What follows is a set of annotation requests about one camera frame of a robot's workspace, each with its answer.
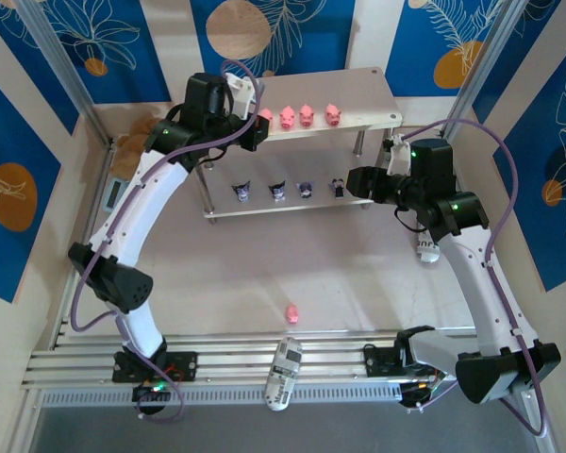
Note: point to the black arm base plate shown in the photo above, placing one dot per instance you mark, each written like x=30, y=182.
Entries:
x=377, y=363
x=184, y=365

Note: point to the aluminium frame post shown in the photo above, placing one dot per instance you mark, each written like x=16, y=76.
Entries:
x=61, y=61
x=481, y=66

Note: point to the black electronics board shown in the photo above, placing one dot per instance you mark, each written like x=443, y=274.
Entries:
x=146, y=391
x=412, y=396

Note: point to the black purple Kuromi figurine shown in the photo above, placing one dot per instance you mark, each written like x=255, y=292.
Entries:
x=242, y=192
x=305, y=190
x=277, y=191

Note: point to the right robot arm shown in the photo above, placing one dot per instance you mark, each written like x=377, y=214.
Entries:
x=481, y=292

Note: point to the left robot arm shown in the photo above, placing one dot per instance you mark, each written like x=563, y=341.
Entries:
x=141, y=212

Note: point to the grey metal panel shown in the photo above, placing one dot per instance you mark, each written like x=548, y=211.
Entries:
x=264, y=434

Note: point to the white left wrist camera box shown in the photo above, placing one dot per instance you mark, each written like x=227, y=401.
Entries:
x=240, y=92

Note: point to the small Kuromi figurine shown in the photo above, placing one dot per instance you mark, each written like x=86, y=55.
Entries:
x=338, y=188

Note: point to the teal calculator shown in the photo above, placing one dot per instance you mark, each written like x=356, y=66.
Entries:
x=113, y=196

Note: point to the pink plastic pig toy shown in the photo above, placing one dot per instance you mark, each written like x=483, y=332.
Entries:
x=266, y=113
x=292, y=314
x=332, y=114
x=287, y=117
x=306, y=115

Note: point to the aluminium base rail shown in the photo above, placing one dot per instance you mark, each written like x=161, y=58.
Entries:
x=236, y=358

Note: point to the brown plush toy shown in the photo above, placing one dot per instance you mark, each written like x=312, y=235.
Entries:
x=127, y=156

